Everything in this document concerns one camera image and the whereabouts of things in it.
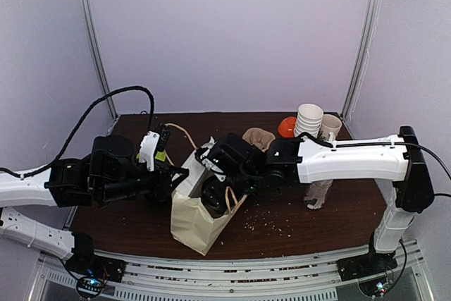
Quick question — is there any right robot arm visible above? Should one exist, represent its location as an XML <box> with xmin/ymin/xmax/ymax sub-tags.
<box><xmin>196</xmin><ymin>126</ymin><xmax>434</xmax><ymax>274</ymax></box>

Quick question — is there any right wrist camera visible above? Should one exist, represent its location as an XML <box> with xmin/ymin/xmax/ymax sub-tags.
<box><xmin>194</xmin><ymin>141</ymin><xmax>226</xmax><ymax>183</ymax></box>

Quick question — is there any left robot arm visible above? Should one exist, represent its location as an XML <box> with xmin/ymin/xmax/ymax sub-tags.
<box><xmin>1</xmin><ymin>132</ymin><xmax>189</xmax><ymax>276</ymax></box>

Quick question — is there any green plastic bowl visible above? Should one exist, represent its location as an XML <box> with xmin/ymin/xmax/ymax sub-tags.
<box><xmin>155</xmin><ymin>151</ymin><xmax>167</xmax><ymax>162</ymax></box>

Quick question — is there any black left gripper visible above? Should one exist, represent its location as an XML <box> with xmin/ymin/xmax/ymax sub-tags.
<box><xmin>97</xmin><ymin>158</ymin><xmax>188</xmax><ymax>203</ymax></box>

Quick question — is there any glass of white wrapped straws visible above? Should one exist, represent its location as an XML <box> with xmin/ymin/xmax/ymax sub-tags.
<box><xmin>304</xmin><ymin>180</ymin><xmax>333</xmax><ymax>210</ymax></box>

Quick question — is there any stack of cardboard cup carriers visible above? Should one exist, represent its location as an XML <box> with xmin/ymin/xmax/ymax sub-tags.
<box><xmin>242</xmin><ymin>128</ymin><xmax>276</xmax><ymax>152</ymax></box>

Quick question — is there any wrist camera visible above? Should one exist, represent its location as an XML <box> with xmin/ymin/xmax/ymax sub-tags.
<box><xmin>194</xmin><ymin>141</ymin><xmax>226</xmax><ymax>183</ymax></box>
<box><xmin>137</xmin><ymin>123</ymin><xmax>171</xmax><ymax>172</ymax></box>

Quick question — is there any orange plastic bowl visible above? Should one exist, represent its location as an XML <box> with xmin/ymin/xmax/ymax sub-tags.
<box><xmin>278</xmin><ymin>116</ymin><xmax>297</xmax><ymax>139</ymax></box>

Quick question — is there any ceramic mug with tree print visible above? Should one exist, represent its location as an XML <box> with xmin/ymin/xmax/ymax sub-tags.
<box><xmin>319</xmin><ymin>114</ymin><xmax>342</xmax><ymax>139</ymax></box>

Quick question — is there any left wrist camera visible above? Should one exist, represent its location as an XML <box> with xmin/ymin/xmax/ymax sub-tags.
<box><xmin>137</xmin><ymin>123</ymin><xmax>171</xmax><ymax>172</ymax></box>

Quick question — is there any white paper takeout bag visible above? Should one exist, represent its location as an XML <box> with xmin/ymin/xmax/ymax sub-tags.
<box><xmin>171</xmin><ymin>152</ymin><xmax>247</xmax><ymax>256</ymax></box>

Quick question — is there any stack of white paper cups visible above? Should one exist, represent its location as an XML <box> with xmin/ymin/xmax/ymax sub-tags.
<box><xmin>294</xmin><ymin>104</ymin><xmax>323</xmax><ymax>137</ymax></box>

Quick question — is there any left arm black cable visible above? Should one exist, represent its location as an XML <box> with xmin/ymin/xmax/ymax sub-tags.
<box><xmin>0</xmin><ymin>85</ymin><xmax>156</xmax><ymax>178</ymax></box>

